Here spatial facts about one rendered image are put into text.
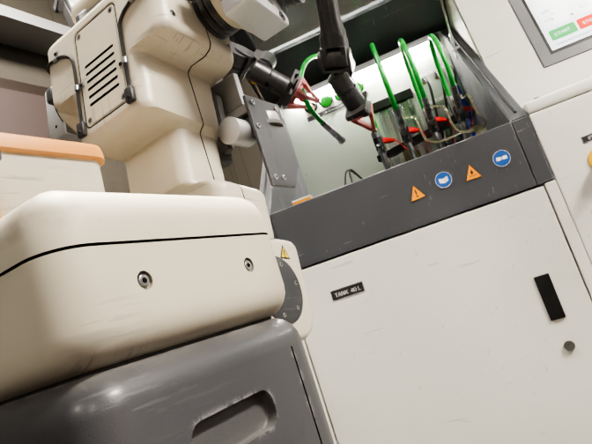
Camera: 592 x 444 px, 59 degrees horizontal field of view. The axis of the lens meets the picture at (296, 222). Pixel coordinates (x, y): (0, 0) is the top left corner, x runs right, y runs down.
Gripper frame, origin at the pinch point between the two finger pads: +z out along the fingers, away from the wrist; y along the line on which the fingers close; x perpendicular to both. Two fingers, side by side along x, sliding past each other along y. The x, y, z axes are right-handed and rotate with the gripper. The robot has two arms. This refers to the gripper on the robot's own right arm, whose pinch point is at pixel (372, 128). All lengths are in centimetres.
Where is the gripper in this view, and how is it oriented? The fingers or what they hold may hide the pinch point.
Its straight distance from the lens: 155.6
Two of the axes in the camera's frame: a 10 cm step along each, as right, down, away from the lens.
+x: -8.1, 3.5, 4.8
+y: 1.4, -6.7, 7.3
